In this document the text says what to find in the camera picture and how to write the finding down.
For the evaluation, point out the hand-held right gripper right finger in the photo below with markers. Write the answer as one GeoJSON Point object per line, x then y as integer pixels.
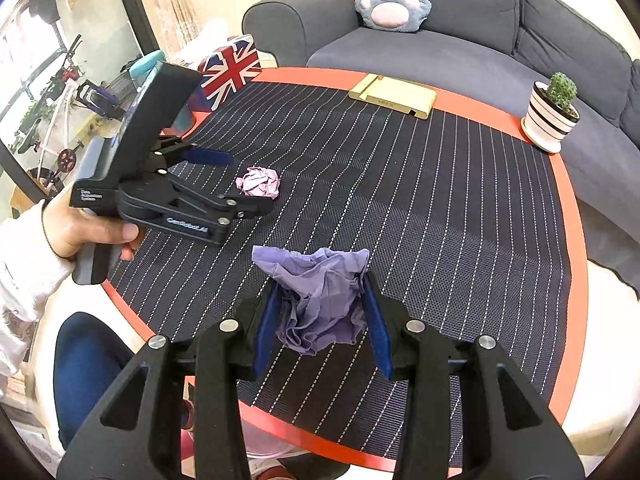
{"type": "Point", "coordinates": [377, 330]}

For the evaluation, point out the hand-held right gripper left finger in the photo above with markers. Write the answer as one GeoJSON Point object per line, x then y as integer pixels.
{"type": "Point", "coordinates": [265, 330]}

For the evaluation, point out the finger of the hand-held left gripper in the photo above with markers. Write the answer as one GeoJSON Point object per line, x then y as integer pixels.
{"type": "Point", "coordinates": [225, 202]}
{"type": "Point", "coordinates": [210, 158]}

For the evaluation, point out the pink paper ball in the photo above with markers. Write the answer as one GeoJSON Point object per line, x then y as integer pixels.
{"type": "Point", "coordinates": [262, 182]}

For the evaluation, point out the purple paper ball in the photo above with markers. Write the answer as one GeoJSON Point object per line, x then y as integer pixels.
{"type": "Point", "coordinates": [320, 300]}

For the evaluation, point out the person's left forearm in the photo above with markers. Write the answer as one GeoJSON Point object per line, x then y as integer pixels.
{"type": "Point", "coordinates": [25, 270]}

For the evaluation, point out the person's left hand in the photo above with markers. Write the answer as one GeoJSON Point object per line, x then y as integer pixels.
{"type": "Point", "coordinates": [65, 230]}

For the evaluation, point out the white tissue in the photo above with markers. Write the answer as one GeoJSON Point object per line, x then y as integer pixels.
{"type": "Point", "coordinates": [210, 45]}

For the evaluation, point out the flag print tissue box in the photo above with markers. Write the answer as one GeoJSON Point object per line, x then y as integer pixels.
{"type": "Point", "coordinates": [230, 70]}

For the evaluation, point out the patterned beige curtain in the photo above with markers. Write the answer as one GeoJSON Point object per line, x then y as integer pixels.
{"type": "Point", "coordinates": [175, 5]}

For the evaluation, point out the white bicycle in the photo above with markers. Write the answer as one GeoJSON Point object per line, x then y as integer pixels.
{"type": "Point", "coordinates": [50, 125]}

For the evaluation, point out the person's leg in jeans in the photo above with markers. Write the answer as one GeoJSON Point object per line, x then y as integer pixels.
{"type": "Point", "coordinates": [90, 370]}

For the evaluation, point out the wooden phone stand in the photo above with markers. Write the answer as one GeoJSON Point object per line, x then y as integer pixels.
{"type": "Point", "coordinates": [395, 95]}

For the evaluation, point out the grey pink paw cushion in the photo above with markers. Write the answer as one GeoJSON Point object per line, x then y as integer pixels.
{"type": "Point", "coordinates": [392, 7]}

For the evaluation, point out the dark grey sofa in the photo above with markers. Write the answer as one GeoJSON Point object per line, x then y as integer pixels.
{"type": "Point", "coordinates": [450, 50]}

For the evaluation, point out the cactus in striped pot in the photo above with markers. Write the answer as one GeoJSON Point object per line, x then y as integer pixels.
{"type": "Point", "coordinates": [547, 115]}

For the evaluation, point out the black glass door frame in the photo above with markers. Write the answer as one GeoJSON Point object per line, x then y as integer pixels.
{"type": "Point", "coordinates": [135, 0]}

